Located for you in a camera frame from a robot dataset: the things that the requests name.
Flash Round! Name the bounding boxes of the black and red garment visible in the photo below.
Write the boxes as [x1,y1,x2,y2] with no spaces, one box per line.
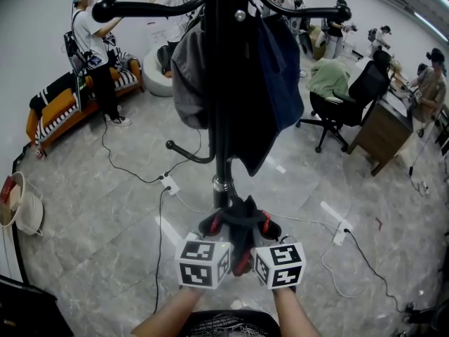
[201,194,281,277]

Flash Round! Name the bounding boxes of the person's left forearm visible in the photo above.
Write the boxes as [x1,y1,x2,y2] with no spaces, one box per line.
[130,286,207,337]

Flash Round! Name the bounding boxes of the white round pouf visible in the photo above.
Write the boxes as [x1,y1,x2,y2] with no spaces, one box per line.
[142,44,175,98]

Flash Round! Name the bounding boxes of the black power cable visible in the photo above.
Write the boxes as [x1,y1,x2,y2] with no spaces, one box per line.
[345,228,410,314]
[101,116,164,185]
[152,186,173,315]
[163,128,203,179]

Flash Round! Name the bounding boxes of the white power strip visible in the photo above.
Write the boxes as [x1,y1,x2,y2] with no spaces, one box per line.
[159,174,181,197]
[332,219,354,247]

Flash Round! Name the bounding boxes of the white power cable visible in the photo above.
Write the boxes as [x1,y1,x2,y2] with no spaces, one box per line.
[321,239,379,298]
[268,213,343,228]
[175,192,215,214]

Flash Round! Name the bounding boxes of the black hanging garment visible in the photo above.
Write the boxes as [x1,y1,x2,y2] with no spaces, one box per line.
[227,12,278,178]

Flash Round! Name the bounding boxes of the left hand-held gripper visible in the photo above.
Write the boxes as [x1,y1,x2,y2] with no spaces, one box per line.
[174,213,233,290]

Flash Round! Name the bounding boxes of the round beige rimmed basket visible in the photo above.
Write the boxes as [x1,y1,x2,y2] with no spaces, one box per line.
[0,171,28,228]

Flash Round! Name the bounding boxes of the brown wooden desk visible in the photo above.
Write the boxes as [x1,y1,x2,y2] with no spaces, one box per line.
[345,57,417,178]

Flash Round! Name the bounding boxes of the red box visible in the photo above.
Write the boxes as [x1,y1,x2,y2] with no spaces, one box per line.
[0,179,18,204]

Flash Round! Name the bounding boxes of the black office chair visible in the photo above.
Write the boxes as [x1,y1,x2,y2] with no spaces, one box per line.
[295,50,393,154]

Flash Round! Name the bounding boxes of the black coat rack stand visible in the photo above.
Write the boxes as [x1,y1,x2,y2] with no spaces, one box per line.
[91,0,353,210]

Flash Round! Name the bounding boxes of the navy blue bag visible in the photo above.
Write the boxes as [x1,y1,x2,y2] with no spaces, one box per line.
[255,11,305,133]

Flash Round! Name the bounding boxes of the ceiling light tube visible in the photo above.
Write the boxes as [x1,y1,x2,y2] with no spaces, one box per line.
[413,11,449,44]

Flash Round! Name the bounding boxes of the green garment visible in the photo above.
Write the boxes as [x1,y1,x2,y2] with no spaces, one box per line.
[305,57,351,100]

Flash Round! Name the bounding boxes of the person's right forearm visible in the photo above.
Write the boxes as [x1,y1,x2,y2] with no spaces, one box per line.
[272,286,323,337]

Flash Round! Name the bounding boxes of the brown cardboard box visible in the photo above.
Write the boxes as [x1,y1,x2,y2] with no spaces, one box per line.
[310,25,328,61]

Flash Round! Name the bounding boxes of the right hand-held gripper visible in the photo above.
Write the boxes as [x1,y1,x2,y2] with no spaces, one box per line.
[250,211,307,290]

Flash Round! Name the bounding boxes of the person's black printed shirt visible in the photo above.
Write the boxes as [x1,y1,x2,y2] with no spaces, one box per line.
[180,309,283,337]

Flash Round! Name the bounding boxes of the orange sofa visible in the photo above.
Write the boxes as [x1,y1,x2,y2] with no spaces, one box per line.
[26,57,145,159]

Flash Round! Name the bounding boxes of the black cabinet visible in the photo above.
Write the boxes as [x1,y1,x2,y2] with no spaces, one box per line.
[0,275,75,337]

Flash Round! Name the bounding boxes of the black charger cable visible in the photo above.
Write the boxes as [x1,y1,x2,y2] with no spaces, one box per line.
[406,128,436,189]

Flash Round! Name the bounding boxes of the black backpack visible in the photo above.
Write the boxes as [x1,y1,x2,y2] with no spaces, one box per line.
[156,44,173,76]

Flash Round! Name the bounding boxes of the large orange cushion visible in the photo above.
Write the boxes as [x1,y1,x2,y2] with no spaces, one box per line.
[41,88,78,119]

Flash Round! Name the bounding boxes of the beige box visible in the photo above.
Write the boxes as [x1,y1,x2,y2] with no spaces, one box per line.
[6,187,22,213]

